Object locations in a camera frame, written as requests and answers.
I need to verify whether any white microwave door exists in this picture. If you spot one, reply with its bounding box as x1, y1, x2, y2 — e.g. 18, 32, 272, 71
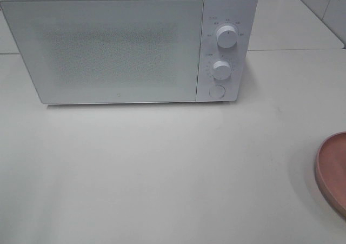
1, 0, 203, 104

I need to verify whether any upper white power knob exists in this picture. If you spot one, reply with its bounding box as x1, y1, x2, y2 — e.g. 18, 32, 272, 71
216, 24, 238, 49

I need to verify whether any white microwave oven body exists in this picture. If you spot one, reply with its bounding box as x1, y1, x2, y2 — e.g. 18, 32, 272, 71
1, 0, 258, 104

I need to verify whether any white timer knob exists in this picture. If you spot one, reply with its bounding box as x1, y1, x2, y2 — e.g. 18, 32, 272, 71
212, 60, 232, 81

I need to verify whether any round white door-release button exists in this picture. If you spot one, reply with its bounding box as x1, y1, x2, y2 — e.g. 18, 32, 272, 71
209, 85, 225, 99

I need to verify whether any pink round plate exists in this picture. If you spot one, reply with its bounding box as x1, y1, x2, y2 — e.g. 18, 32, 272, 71
315, 131, 345, 217

